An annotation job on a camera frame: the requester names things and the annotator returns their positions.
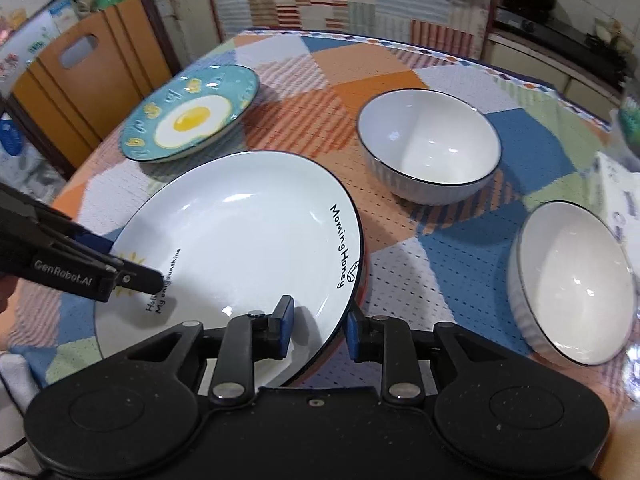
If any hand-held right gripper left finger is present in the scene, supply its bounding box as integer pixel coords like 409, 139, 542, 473
127, 295, 296, 407

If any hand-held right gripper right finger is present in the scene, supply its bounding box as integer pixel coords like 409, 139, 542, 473
346, 310, 505, 407

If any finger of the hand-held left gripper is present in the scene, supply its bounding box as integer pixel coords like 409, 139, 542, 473
67, 227, 117, 261
110, 256, 164, 295

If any large white printed plate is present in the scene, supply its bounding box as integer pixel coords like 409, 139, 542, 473
94, 151, 365, 378

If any blue fried egg plate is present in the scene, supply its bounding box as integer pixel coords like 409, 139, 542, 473
120, 65, 261, 163

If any white bowl with black rim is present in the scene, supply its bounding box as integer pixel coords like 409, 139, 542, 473
356, 89, 502, 206
506, 201, 639, 366

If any blue plastic item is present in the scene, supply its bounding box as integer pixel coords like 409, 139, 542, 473
0, 115, 23, 158

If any white appliance with stickers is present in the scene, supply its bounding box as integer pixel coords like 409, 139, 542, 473
0, 7, 66, 91

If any patchwork tablecloth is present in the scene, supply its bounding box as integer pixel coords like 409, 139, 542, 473
10, 30, 640, 436

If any clear plastic bag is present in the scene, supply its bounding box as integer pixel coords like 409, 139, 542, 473
595, 152, 640, 281

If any white counter cabinet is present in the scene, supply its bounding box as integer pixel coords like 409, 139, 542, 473
482, 35, 621, 121

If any patchwork counter cloth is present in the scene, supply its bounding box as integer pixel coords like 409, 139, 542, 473
207, 0, 496, 53

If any green label plastic bottle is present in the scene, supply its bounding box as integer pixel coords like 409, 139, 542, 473
610, 95, 640, 161

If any black gas stove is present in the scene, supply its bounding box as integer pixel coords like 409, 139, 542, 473
492, 5, 628, 91

